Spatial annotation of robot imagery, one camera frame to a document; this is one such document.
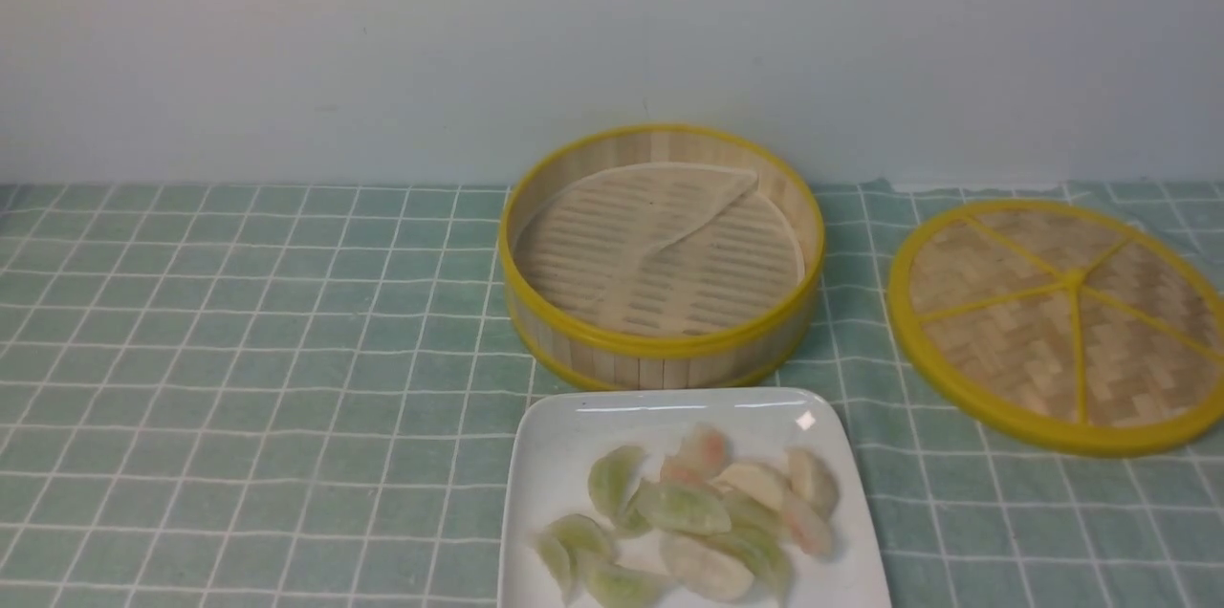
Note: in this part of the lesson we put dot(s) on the green dumpling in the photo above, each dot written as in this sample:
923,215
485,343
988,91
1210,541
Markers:
581,533
761,554
678,507
559,563
613,585
609,479

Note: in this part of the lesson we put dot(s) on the pale dumpling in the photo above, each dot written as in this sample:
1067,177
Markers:
813,481
806,528

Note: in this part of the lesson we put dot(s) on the white square plate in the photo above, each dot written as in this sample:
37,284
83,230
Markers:
562,436

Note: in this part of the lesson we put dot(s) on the bamboo steamer basket yellow rim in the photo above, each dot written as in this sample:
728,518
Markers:
596,359

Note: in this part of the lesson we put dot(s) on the white steamer liner sheet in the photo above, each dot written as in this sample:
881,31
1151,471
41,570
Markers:
663,249

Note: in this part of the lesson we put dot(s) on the pink dumpling top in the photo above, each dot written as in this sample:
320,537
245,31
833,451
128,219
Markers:
701,456

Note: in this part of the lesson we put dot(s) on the green checkered tablecloth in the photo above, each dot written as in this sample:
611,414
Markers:
306,396

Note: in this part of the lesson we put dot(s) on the woven bamboo steamer lid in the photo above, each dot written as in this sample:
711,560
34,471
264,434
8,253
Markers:
1060,327

